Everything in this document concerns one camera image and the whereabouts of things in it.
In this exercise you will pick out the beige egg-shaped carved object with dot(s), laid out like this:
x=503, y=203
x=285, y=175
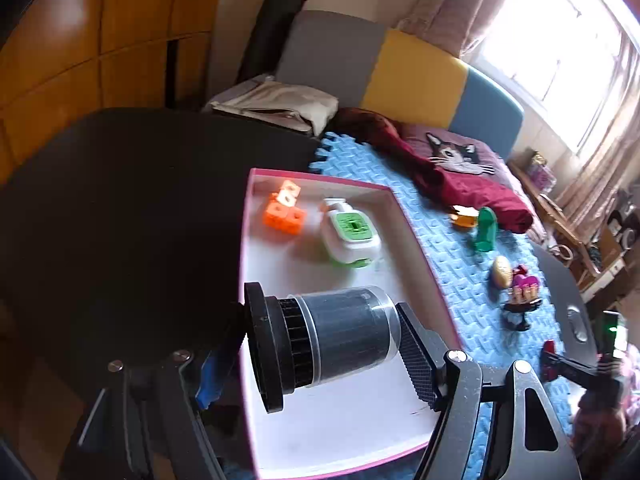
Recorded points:
x=502, y=271

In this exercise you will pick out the cat print pillow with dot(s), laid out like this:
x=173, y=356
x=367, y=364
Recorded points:
x=455, y=152

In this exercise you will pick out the grey yellow blue headboard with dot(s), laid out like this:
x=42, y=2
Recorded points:
x=415, y=75

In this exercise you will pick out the blue foam puzzle mat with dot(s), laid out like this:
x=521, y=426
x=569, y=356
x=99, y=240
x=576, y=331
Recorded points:
x=450, y=270

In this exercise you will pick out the person's right forearm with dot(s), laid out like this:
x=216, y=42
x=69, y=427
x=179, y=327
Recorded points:
x=600, y=427

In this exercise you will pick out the pink storage box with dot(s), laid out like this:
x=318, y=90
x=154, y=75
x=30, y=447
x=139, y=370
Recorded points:
x=541, y=172

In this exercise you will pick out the maroon red cloth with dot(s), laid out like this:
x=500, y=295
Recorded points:
x=475, y=195

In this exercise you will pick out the rust brown cloth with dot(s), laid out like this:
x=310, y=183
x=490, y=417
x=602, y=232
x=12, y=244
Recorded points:
x=370, y=125

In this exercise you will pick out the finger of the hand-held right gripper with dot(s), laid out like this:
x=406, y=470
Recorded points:
x=570, y=366

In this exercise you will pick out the orange cube block toy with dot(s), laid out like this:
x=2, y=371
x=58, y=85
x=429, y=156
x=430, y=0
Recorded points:
x=280, y=215

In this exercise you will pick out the black rolled mat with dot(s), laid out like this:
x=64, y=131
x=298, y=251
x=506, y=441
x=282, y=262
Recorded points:
x=272, y=30

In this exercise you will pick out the pink plastic toy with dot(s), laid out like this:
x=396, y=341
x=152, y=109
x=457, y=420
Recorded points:
x=522, y=290

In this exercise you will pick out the pink curtain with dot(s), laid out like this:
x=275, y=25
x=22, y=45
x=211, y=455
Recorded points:
x=450, y=5

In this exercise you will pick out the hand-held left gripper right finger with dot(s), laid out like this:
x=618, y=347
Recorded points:
x=416, y=355

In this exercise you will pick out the green and white plastic toy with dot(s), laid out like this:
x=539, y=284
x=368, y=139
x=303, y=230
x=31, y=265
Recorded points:
x=350, y=240

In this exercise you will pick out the black cylinder with clear cover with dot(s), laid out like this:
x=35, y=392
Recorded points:
x=345, y=330

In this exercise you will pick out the window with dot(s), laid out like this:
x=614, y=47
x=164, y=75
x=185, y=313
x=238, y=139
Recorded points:
x=560, y=45

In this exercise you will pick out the white cloth bag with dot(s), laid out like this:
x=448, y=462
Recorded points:
x=290, y=100

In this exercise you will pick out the small orange yellow toy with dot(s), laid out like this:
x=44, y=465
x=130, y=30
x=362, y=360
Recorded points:
x=462, y=217

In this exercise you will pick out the wooden wardrobe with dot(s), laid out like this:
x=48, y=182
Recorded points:
x=75, y=60

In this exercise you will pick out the white tray with pink rim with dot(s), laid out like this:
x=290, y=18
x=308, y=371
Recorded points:
x=350, y=425

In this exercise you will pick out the wooden side desk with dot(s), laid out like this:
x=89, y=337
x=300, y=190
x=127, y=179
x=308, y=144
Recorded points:
x=565, y=225

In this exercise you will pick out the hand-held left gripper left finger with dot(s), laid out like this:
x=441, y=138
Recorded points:
x=212, y=377

